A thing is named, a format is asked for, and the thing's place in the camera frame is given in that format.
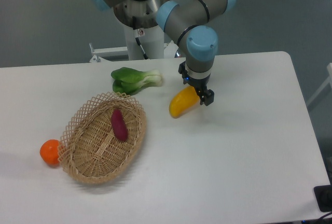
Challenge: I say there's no woven wicker basket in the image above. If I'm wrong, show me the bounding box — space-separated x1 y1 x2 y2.
58 92 146 184

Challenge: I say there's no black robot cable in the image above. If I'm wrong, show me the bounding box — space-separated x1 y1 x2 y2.
132 16 150 60

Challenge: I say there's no white frame at right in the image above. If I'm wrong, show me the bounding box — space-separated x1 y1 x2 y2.
306 63 331 111

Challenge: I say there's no black device at table edge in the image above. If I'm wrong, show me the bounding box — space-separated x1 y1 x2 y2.
313 185 331 213

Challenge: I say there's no green bok choy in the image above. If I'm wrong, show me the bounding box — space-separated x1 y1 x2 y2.
111 67 163 95

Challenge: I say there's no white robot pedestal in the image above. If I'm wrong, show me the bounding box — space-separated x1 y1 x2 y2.
89 0 181 62

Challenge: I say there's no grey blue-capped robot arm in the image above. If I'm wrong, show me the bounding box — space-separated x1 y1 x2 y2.
92 0 236 105

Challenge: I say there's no orange tangerine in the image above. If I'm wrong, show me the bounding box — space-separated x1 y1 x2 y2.
39 139 60 167

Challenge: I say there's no purple sweet potato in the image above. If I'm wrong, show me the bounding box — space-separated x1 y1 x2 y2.
111 109 128 142

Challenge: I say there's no yellow mango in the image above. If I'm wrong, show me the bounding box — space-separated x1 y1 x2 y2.
169 86 200 118

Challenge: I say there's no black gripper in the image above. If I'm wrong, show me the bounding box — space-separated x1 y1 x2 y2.
178 61 214 106

